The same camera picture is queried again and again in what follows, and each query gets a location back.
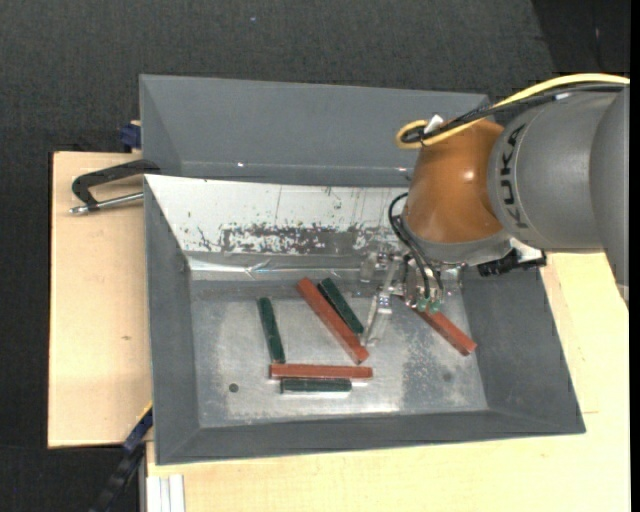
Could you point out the dark green flat block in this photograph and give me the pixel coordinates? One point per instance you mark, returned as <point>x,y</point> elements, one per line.
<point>271,330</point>
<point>315,385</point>
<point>342,306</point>

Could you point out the grey metal bin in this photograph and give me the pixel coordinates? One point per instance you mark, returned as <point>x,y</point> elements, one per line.
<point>320,125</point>

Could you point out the red-brown flat block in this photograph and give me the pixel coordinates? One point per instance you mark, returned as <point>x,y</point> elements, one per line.
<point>452,332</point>
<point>332,320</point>
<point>320,371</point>

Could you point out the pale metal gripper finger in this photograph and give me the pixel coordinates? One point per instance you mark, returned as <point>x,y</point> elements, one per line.
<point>369,267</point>
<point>376,325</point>

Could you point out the pale flat board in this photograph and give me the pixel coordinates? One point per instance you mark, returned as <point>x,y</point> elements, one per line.
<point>95,310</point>

